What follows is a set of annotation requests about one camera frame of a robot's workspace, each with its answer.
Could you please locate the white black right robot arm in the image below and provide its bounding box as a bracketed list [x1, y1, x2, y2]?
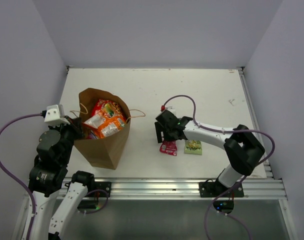
[154, 109, 265, 197]

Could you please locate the green small snack packet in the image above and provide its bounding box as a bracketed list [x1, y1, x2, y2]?
[184, 140, 203, 155]

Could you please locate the purple candy packet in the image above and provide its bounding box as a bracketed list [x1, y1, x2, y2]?
[86, 131, 98, 140]

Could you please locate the red snack packet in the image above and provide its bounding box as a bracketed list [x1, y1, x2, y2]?
[91, 99, 123, 118]

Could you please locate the orange white snack packet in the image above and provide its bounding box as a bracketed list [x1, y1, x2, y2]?
[83, 109, 126, 139]

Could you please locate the brown paper bag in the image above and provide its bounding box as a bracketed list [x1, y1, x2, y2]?
[74, 88, 134, 170]

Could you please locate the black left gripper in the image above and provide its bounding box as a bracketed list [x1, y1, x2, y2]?
[48, 114, 86, 164]

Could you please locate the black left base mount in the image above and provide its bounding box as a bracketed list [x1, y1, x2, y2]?
[77, 181, 112, 212]

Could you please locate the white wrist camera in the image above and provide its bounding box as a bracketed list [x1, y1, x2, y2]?
[44, 104, 70, 127]
[161, 105, 177, 116]

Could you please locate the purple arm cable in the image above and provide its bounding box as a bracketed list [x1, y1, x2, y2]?
[163, 94, 276, 240]
[0, 112, 45, 237]

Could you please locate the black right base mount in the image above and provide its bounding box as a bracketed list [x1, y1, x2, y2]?
[198, 179, 245, 214]

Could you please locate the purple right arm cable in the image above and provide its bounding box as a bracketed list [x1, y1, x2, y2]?
[163, 94, 276, 240]

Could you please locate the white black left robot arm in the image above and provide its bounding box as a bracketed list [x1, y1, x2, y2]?
[14, 116, 110, 240]

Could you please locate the pink small snack packet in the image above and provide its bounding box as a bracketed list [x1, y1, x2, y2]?
[159, 140, 178, 156]

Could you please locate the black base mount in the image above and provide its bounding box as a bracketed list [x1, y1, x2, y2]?
[77, 181, 112, 212]
[198, 179, 245, 214]

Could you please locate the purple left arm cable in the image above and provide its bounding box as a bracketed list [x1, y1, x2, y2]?
[0, 112, 45, 237]

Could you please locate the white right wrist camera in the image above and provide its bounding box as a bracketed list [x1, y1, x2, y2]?
[161, 105, 177, 116]

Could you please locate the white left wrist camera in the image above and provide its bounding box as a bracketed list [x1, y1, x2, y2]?
[44, 104, 70, 127]

